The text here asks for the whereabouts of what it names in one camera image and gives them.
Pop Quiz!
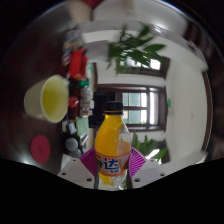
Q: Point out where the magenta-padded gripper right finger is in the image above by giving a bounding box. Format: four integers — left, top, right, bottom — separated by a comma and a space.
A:
128, 148, 167, 190

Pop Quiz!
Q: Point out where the tray of wrapped snacks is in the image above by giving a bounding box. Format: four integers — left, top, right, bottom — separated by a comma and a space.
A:
79, 87, 94, 116

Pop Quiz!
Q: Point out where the dark framed wide window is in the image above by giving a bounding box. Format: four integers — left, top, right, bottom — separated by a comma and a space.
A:
126, 56, 171, 76

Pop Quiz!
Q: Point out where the pale yellow cup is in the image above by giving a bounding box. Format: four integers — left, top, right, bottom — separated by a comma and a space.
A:
23, 74, 70, 124

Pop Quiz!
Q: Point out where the black chair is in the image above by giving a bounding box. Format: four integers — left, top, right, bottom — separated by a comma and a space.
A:
88, 91, 116, 129

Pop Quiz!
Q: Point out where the small potted green plant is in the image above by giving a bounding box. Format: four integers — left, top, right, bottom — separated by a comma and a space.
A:
83, 26, 167, 74

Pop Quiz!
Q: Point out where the small red ball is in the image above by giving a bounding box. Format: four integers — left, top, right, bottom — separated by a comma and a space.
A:
68, 96, 80, 109

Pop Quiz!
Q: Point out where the large potted green plant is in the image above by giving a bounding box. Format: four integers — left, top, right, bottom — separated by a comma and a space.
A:
130, 131, 169, 161

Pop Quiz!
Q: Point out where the orange drink plastic bottle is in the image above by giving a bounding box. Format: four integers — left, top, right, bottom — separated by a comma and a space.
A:
94, 100, 133, 191

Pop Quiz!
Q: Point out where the dark wooden glazed door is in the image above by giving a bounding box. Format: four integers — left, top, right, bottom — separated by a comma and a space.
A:
94, 83, 173, 133

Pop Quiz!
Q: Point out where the red box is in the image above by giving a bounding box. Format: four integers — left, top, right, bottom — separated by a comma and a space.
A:
68, 48, 89, 81

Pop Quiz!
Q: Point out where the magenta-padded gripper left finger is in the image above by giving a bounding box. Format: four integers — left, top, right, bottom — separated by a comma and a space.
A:
57, 148, 99, 190

